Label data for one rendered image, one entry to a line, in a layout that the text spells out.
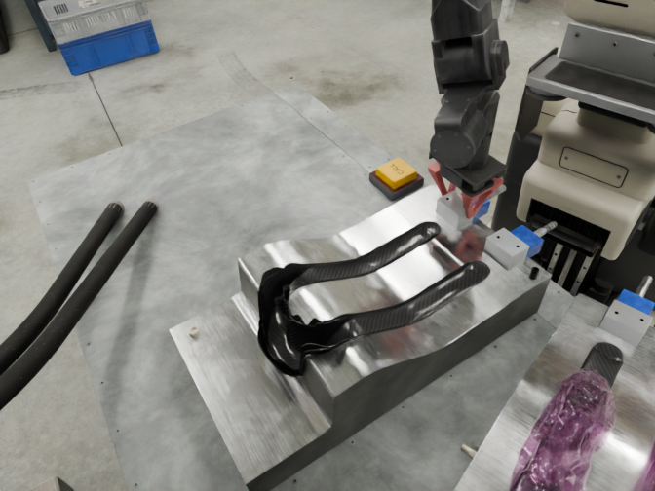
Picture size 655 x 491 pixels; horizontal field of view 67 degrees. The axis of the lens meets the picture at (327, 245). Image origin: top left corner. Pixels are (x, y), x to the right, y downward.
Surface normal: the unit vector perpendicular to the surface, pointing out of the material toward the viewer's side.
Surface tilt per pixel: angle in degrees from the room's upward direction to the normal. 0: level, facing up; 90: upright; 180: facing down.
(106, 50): 91
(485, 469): 10
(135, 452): 0
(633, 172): 98
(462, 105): 17
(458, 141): 91
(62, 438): 0
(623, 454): 5
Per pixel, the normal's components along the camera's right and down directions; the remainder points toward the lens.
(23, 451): -0.07, -0.69
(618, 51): -0.66, 0.57
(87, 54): 0.50, 0.61
